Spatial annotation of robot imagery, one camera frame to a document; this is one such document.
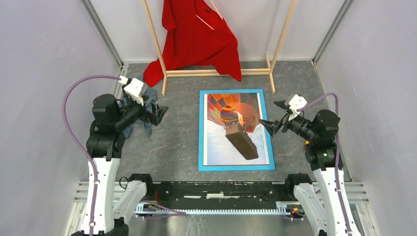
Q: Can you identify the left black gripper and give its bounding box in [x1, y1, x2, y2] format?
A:
[114, 94, 168, 130]

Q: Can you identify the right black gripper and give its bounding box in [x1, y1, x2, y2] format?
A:
[259, 99, 318, 142]

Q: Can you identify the blue picture frame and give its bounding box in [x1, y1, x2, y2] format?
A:
[198, 88, 276, 172]

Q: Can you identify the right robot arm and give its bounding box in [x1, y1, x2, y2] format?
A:
[260, 98, 360, 236]

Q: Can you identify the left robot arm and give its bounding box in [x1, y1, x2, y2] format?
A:
[74, 94, 168, 236]

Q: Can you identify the hot air balloon photo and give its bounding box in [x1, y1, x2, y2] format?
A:
[203, 92, 270, 166]

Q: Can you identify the grey-blue cloth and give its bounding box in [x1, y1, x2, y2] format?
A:
[123, 75, 157, 139]

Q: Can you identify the wooden clothes rack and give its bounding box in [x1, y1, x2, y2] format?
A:
[142, 0, 297, 96]

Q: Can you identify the red shirt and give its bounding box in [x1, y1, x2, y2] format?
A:
[162, 0, 242, 82]

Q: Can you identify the pink clothes hanger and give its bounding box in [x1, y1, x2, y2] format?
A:
[194, 0, 223, 30]

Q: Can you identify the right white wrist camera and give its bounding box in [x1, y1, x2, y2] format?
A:
[284, 94, 307, 121]

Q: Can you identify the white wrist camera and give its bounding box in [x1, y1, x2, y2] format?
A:
[120, 76, 147, 105]
[284, 94, 307, 121]

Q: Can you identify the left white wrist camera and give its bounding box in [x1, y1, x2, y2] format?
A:
[120, 76, 147, 105]

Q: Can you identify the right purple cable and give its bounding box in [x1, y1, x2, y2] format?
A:
[296, 92, 353, 236]

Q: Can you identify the purple cable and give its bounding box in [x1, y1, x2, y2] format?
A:
[296, 92, 353, 236]
[61, 75, 129, 236]

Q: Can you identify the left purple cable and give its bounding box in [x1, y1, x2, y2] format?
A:
[61, 75, 129, 236]

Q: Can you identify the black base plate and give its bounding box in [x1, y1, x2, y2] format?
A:
[143, 181, 297, 210]

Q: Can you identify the white cable duct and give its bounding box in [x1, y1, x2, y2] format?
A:
[133, 202, 303, 216]

